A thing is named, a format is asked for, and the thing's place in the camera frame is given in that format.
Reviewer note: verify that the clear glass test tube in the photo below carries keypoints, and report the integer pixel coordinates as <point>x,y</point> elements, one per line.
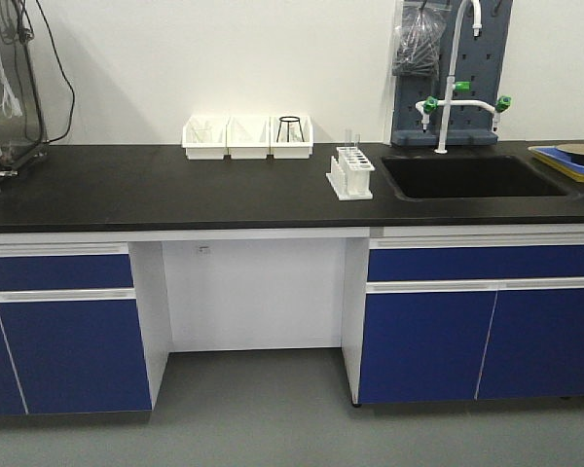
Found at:
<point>348,138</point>

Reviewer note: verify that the white test tube rack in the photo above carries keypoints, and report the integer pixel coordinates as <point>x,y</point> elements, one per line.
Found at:
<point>349,174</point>

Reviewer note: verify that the grey pegboard drying rack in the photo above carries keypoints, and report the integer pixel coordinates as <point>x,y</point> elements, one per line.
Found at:
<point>479,61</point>

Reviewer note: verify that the right white storage bin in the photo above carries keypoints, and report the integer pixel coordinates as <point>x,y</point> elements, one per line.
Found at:
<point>293,150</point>

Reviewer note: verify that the white storage bin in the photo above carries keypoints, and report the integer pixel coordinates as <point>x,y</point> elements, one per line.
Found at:
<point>204,137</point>
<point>248,137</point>
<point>293,150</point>

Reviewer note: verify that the middle white storage bin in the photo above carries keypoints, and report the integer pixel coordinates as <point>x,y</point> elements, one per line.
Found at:
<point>248,137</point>

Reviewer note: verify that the black metal tripod stand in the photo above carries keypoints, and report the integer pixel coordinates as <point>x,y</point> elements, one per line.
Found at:
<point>289,129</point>

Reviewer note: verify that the left white storage bin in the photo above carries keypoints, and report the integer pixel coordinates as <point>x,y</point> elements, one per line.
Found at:
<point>204,137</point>

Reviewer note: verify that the black lab sink basin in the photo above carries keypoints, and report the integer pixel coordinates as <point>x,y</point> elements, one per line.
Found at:
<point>467,177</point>

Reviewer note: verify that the left blue drawer front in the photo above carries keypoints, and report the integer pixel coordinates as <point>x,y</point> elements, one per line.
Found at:
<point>65,272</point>

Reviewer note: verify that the blue drawer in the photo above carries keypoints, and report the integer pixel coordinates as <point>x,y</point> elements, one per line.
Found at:
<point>418,264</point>
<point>65,272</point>

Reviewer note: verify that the white gooseneck lab faucet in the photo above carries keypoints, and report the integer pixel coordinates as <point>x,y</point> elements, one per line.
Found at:
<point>427,107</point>

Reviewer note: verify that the plastic bag of pegs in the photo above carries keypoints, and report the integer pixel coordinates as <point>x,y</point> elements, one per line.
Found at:
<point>418,38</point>

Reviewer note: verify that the left blue cabinet door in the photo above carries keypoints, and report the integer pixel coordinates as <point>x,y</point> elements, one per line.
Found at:
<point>78,357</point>

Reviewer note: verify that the far right blue door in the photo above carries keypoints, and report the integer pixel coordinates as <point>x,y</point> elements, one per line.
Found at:
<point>536,345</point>

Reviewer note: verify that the yellow and blue tray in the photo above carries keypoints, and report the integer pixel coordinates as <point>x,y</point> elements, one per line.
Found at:
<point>559,160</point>

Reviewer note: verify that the right blue drawer front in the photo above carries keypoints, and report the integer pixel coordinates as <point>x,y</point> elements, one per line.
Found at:
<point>418,264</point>

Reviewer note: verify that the clear acrylic enclosure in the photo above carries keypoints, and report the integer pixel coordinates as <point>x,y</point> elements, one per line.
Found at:
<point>23,136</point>

